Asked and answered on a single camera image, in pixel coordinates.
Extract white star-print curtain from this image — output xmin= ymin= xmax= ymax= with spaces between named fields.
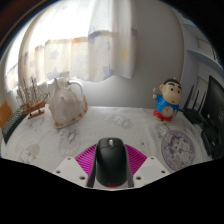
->
xmin=4 ymin=0 xmax=138 ymax=94

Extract black computer monitor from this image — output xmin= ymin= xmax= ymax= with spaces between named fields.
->
xmin=199 ymin=74 xmax=224 ymax=159

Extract white wall shelf unit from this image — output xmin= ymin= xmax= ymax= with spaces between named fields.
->
xmin=181 ymin=13 xmax=224 ymax=78

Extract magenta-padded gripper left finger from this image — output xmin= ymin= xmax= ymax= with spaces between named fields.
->
xmin=53 ymin=143 xmax=99 ymax=188

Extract black computer mouse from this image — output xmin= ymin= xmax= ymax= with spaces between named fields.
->
xmin=94 ymin=137 xmax=129 ymax=188

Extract wooden model sailing ship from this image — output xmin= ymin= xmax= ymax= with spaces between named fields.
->
xmin=15 ymin=78 xmax=49 ymax=120

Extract black keyboard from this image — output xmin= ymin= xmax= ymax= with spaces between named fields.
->
xmin=1 ymin=106 xmax=26 ymax=144

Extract cartoon boy figure clock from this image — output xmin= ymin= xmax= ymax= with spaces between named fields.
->
xmin=152 ymin=77 xmax=184 ymax=123

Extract white printed tablecloth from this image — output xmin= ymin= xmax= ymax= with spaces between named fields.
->
xmin=0 ymin=105 xmax=218 ymax=191

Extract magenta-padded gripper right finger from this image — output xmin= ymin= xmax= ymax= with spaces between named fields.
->
xmin=124 ymin=143 xmax=171 ymax=188

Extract brown wooden chair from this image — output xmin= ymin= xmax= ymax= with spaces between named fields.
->
xmin=0 ymin=99 xmax=14 ymax=129

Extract round purple printed mouse pad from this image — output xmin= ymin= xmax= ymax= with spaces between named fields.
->
xmin=160 ymin=129 xmax=196 ymax=172

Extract black monitor stand base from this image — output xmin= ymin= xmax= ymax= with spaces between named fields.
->
xmin=200 ymin=124 xmax=221 ymax=158

